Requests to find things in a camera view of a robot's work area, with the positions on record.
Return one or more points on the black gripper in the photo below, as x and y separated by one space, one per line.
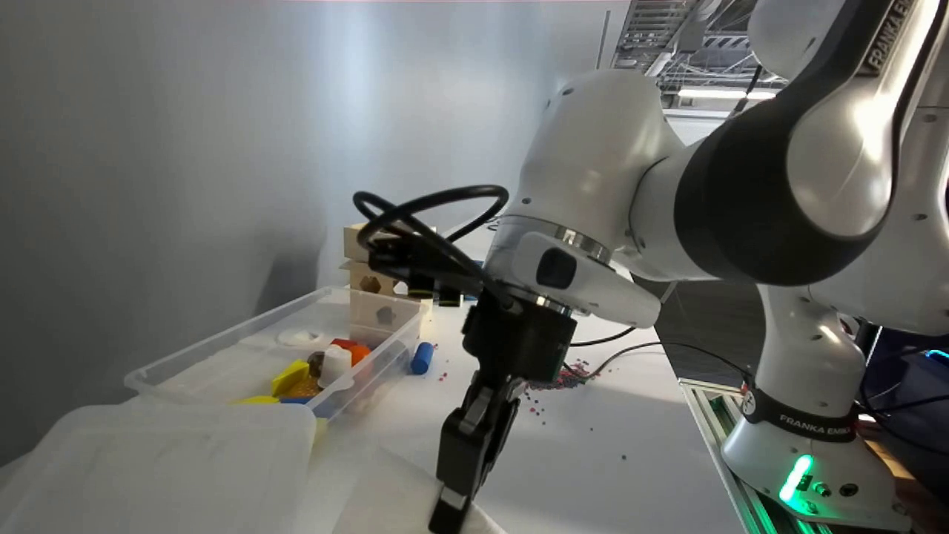
519 342

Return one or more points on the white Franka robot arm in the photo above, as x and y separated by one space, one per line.
593 148

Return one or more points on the colourful cereal pile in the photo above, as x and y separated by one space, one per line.
575 375

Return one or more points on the small blue toy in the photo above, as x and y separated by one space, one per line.
421 357

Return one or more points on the wooden block with holes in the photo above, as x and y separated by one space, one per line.
388 314

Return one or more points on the orange toy piece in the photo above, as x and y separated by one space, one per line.
351 351

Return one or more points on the white toy piece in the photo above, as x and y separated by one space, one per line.
332 366

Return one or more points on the yellow toy piece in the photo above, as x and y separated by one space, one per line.
292 378

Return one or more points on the plain light wooden block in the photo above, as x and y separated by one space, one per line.
357 243

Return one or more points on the clear plastic bin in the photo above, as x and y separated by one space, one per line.
227 360

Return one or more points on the clear plastic lid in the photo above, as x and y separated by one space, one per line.
148 468

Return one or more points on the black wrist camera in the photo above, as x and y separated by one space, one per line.
410 262

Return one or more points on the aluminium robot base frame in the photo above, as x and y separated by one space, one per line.
731 455

